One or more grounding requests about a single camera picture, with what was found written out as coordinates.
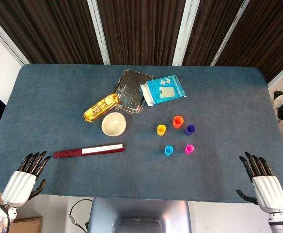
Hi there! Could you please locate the left black-fingered robot hand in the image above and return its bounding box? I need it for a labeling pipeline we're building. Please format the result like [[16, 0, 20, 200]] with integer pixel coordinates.
[[0, 150, 52, 208]]

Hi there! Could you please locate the right black-fingered robot hand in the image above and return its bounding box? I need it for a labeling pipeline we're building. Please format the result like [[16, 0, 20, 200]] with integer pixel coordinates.
[[236, 151, 283, 214]]

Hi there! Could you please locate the purple plastic cup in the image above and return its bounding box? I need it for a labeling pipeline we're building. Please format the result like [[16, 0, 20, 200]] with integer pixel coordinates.
[[185, 124, 196, 136]]

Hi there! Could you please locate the brown cardboard box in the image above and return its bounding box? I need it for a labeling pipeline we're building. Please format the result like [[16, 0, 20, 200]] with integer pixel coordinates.
[[0, 194, 43, 233]]

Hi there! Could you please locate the dark red long box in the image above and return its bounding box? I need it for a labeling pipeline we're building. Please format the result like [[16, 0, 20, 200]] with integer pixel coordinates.
[[53, 143, 126, 159]]

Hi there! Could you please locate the white shoe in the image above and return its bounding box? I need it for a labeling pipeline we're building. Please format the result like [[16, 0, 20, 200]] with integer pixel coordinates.
[[273, 94, 283, 117]]

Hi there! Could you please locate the blue felt tablecloth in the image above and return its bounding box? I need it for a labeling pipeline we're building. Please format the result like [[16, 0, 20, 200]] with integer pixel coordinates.
[[0, 63, 283, 203]]

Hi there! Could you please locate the gold biscuit packet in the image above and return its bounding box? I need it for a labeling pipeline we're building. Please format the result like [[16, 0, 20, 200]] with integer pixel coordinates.
[[83, 93, 120, 123]]

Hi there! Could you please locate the cream bowl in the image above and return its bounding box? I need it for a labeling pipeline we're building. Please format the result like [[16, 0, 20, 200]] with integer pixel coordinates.
[[101, 112, 127, 137]]

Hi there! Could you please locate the orange plastic cup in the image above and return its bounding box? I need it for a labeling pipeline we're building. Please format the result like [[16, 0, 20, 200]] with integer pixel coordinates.
[[172, 116, 185, 129]]

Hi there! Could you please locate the grey-blue robot torso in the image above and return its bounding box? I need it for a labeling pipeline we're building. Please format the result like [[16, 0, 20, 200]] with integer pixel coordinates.
[[87, 197, 192, 233]]

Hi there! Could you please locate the blue kitchen scale box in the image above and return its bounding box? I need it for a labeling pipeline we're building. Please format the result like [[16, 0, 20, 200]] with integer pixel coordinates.
[[140, 74, 188, 107]]

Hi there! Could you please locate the shiny metal tray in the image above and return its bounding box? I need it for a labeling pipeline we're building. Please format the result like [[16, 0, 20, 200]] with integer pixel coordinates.
[[112, 69, 155, 115]]

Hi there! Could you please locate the dark brown curtain panel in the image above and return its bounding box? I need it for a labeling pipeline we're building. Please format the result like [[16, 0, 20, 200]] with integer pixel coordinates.
[[96, 0, 187, 66], [182, 0, 244, 66], [0, 0, 103, 64], [216, 0, 283, 83]]

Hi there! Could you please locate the black cable with connector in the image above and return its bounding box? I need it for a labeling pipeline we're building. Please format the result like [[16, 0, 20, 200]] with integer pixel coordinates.
[[68, 198, 94, 233]]

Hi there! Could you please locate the white partition post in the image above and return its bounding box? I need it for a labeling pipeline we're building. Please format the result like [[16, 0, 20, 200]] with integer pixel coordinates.
[[87, 0, 111, 65], [172, 0, 201, 66], [210, 0, 251, 67], [0, 8, 30, 66], [267, 63, 283, 87]]

